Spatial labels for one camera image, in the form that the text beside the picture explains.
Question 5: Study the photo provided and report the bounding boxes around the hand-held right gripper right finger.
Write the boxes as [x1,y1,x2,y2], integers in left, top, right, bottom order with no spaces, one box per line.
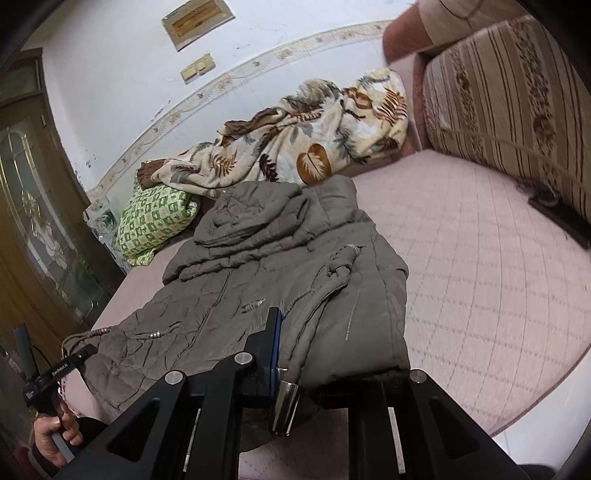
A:
[318,368,532,480]

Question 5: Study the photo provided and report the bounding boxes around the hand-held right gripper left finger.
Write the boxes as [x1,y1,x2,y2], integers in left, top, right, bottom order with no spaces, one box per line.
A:
[60,307,283,480]

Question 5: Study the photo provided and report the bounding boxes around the olive padded jacket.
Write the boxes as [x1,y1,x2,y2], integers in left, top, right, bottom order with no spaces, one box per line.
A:
[62,175,411,455]

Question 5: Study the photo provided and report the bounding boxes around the person's left hand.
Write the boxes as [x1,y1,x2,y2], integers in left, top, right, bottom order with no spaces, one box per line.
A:
[31,401,85,468]

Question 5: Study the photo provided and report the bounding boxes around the printed plastic bag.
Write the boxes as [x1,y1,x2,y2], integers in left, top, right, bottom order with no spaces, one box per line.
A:
[83,196,127,273]

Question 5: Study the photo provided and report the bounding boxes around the green patterned pillow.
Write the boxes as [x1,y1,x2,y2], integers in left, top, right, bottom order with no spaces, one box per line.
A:
[115,178,200,267]

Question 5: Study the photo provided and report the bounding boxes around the wooden door with glass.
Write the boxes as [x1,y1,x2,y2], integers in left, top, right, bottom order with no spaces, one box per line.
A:
[0,48,127,370]

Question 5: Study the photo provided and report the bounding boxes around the pink quilted bed mattress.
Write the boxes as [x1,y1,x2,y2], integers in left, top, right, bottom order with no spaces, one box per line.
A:
[60,148,591,480]

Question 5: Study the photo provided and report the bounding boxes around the leaf print fleece blanket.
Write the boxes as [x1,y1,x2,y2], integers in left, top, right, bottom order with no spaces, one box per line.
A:
[150,68,409,200]

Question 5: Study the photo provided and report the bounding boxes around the brown cloth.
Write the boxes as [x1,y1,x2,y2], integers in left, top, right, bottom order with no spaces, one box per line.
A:
[136,159,169,190]

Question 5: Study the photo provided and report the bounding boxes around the black device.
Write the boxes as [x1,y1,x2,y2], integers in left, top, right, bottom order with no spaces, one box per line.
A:
[529,182,591,250]

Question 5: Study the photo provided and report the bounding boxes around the striped upholstered headboard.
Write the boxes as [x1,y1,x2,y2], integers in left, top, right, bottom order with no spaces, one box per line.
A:
[382,0,591,232]

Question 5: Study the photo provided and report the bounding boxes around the beige wall switch plate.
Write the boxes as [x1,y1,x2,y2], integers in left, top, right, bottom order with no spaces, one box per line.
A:
[180,54,216,84]

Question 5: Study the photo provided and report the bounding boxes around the beige cord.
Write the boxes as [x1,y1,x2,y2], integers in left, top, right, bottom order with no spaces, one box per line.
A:
[438,121,561,195]

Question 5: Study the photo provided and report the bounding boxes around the wall panel box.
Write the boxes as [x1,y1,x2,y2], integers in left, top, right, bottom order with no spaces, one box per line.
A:
[161,0,235,52]

